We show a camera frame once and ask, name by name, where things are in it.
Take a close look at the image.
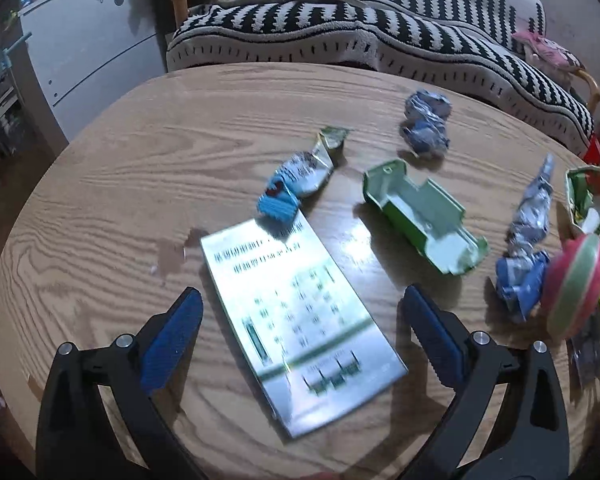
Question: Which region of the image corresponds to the black and white striped blanket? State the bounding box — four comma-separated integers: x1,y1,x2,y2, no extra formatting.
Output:
166,0,596,156

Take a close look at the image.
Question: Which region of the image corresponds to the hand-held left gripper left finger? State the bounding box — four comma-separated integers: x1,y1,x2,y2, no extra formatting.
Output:
36,286,211,480

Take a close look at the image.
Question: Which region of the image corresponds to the silver carton sheet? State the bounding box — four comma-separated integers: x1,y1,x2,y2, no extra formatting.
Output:
199,212,410,440

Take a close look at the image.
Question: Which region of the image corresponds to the white dresser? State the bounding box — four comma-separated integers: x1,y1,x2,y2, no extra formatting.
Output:
19,0,168,136

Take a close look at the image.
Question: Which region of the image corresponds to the blue and white candy wrapper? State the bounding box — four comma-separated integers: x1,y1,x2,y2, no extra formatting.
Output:
257,126,351,225

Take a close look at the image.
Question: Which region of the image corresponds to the crumpled blue wrapper ball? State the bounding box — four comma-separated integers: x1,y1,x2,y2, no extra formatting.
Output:
399,89,453,158

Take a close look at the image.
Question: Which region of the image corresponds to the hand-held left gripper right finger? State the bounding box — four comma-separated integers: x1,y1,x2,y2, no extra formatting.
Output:
401,284,571,480

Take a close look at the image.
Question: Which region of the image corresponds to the twisted blue silver wrapper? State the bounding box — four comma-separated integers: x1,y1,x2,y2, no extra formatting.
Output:
495,154,556,323

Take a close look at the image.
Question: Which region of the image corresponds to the cluttered shelf rack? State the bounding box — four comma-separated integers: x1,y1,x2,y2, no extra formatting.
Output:
0,35,28,201

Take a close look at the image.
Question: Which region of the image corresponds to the green and white torn box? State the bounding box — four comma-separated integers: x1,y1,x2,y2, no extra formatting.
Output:
565,165,600,238

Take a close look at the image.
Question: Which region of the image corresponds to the pink and green round toy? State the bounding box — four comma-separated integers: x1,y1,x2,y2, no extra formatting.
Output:
540,232,600,341

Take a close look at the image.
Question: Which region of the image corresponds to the dark foil wrapper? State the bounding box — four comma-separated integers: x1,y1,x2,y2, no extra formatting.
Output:
570,315,600,386

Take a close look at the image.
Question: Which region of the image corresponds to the pink patterned cloth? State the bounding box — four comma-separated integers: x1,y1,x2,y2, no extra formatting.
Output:
511,29,583,73

